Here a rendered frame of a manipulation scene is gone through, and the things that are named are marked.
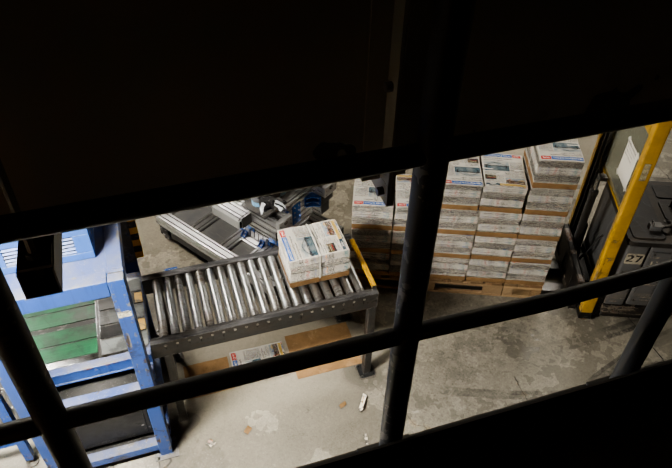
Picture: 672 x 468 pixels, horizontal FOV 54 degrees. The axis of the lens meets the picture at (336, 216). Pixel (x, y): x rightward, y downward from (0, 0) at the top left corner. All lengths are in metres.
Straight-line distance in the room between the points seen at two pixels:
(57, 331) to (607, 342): 3.65
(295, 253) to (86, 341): 1.25
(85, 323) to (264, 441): 1.30
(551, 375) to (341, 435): 1.51
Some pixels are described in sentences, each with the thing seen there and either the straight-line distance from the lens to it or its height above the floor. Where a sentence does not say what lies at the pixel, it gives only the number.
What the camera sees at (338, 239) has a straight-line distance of 3.93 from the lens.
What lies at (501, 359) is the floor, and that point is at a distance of 4.80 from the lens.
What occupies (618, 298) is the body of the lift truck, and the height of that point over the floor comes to 0.23.
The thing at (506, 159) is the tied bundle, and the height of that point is 1.06.
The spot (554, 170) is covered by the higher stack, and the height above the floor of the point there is 1.21.
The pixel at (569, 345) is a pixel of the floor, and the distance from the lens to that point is 5.03.
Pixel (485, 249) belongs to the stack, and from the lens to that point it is 4.81.
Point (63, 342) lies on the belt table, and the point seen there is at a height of 0.80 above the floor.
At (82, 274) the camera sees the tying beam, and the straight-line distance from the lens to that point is 3.21.
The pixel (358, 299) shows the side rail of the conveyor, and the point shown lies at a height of 0.79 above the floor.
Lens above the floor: 3.75
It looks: 42 degrees down
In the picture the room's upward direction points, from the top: 2 degrees clockwise
